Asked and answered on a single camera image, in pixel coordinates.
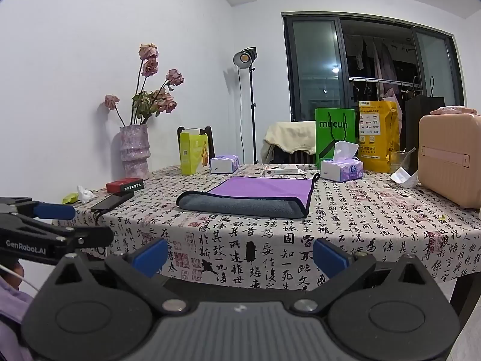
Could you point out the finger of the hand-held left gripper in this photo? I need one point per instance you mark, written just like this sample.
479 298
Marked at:
56 211
88 237

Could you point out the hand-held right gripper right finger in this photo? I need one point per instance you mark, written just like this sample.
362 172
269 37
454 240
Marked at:
330 257

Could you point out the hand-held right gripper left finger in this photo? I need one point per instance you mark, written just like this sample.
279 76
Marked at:
151 258

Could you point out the purple and grey towel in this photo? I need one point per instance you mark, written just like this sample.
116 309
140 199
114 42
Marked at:
259 190

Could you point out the person's left forearm purple sleeve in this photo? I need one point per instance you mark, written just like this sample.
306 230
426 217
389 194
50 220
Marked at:
13 319

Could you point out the green wrapper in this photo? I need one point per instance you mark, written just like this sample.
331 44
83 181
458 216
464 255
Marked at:
70 198

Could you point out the crumpled white tissue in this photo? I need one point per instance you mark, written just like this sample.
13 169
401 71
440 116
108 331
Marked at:
85 193

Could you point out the black phone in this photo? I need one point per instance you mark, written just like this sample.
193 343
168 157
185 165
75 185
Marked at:
112 202

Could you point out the calligraphy print tablecloth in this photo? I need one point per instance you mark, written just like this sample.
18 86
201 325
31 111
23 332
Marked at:
285 229

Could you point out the red flat box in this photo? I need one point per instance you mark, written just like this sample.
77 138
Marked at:
124 185

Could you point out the open purple tissue pack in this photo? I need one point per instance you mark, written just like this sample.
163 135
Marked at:
342 169

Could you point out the pink speckled vase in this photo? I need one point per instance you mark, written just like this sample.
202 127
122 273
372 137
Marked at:
135 152

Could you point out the flat white box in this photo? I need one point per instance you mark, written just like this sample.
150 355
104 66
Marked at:
283 170

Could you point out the white folded paper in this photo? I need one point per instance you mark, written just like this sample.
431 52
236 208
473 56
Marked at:
405 178

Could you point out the yellow-green paper bag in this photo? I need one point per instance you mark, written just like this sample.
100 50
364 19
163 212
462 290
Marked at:
193 152

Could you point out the small white purple tissue pack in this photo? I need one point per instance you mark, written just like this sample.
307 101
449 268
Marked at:
224 164

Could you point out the clear glass cup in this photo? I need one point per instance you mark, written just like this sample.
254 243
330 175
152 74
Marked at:
399 160

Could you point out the green paper bag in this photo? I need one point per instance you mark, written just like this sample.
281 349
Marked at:
334 135

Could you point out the chair with cream cloth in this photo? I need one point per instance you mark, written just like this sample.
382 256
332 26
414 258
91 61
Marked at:
289 137

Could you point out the yellow paper bag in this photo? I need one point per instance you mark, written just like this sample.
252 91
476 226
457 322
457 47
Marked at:
377 135

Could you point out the dark wooden chair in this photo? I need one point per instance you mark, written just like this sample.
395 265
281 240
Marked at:
210 139

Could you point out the dried pink roses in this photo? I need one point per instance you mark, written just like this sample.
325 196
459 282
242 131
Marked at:
152 94

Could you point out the pink suitcase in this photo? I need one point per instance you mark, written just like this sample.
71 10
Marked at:
451 158

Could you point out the black paper bag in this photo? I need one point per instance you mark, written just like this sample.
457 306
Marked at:
422 128

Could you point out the studio light on stand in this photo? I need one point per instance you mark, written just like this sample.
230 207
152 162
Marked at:
251 101

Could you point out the dark framed sliding window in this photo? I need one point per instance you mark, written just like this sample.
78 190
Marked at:
315 67

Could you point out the pink cloth bundle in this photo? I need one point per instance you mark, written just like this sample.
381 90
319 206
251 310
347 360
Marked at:
453 110

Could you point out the hanging clothes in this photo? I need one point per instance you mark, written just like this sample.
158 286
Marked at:
375 64

